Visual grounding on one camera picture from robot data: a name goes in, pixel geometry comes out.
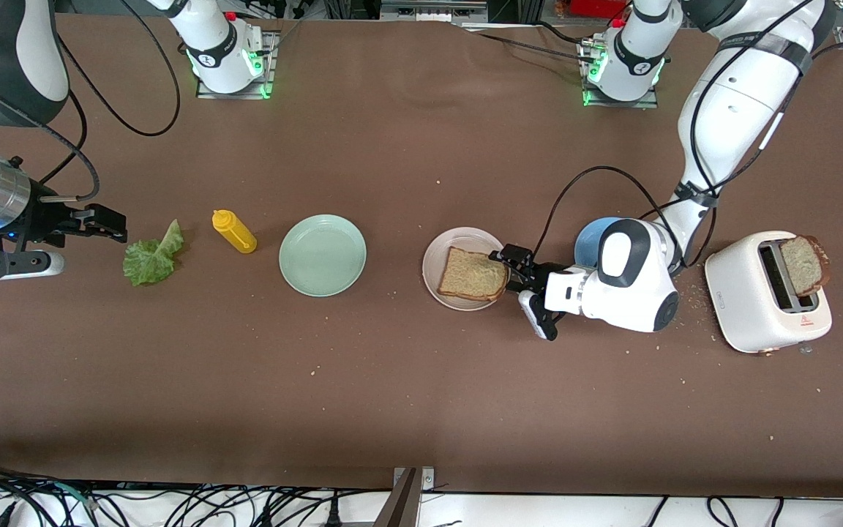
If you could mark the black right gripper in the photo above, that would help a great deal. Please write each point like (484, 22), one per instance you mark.
(47, 218)

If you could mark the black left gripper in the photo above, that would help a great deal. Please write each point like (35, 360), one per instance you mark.
(536, 274)

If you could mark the green lettuce leaf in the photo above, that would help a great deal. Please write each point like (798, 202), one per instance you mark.
(149, 260)

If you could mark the brown bread slice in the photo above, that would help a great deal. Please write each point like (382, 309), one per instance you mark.
(469, 274)
(802, 265)

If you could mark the yellow squeeze bottle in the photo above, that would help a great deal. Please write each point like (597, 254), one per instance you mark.
(235, 233)

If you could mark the blue plate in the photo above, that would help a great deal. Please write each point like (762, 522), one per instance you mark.
(586, 245)

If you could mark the beige plate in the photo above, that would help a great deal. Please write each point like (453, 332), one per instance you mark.
(465, 236)

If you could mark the mint green plate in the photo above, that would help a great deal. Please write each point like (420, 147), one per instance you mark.
(323, 256)

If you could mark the brown table cover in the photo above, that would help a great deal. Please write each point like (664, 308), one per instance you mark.
(421, 402)

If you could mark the white toaster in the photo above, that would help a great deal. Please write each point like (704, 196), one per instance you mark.
(743, 300)

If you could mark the red background box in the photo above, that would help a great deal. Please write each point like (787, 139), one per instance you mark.
(597, 7)

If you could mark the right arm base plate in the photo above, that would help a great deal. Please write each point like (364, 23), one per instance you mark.
(235, 95)

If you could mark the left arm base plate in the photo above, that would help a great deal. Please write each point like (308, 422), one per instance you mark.
(619, 104)

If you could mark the aluminium profile post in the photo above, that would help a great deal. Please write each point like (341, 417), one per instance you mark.
(410, 498)

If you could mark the metal background frame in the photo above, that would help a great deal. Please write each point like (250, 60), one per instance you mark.
(429, 9)

